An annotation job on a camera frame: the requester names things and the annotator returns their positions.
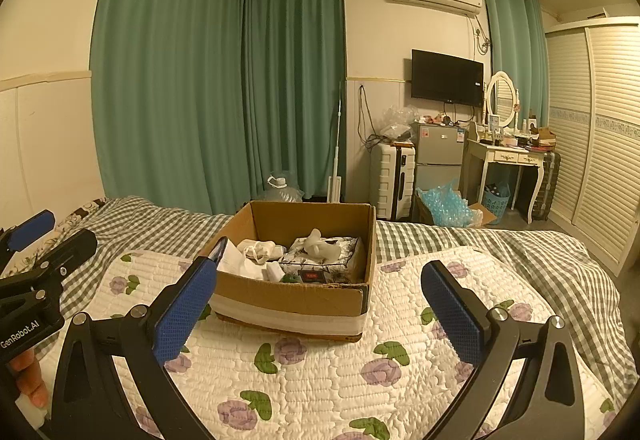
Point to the white oval mirror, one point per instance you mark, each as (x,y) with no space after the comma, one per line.
(501,98)

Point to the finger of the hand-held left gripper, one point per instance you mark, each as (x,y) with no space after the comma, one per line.
(70,250)
(31,226)

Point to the clear water jug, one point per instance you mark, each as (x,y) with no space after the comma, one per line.
(280,190)

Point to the cardboard box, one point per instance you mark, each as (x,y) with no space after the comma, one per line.
(300,305)

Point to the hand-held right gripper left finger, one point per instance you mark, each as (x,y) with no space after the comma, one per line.
(186,305)

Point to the white sock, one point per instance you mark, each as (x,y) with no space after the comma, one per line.
(322,246)

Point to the brown floral bed sheet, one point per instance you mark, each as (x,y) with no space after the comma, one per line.
(75,220)

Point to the white slatted wardrobe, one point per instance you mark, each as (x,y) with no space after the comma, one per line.
(595,134)

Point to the white suitcase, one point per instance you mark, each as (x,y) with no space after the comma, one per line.
(387,180)

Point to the dark checked suitcase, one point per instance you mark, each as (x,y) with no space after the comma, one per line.
(547,185)

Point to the floral tissue pack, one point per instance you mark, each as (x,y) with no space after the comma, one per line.
(335,265)

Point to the blue plastic basket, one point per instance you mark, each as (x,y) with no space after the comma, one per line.
(496,200)

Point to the small grey fridge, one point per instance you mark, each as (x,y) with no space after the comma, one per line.
(439,154)

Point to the small brown carton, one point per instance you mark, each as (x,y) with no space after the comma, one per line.
(482,215)

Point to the white dressing table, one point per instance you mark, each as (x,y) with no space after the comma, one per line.
(505,154)

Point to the green curtain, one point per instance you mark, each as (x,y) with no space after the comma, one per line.
(515,44)
(295,69)
(165,59)

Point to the black wall television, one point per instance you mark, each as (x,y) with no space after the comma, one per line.
(446,77)

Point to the white mop pole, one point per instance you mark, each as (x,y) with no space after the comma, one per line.
(337,144)

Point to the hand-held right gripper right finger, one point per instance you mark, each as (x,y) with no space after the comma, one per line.
(452,305)

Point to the person's left hand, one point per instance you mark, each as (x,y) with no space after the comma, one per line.
(31,372)

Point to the clear plastic bag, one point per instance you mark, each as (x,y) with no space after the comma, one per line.
(397,122)

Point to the white floral quilt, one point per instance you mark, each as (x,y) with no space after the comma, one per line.
(325,385)

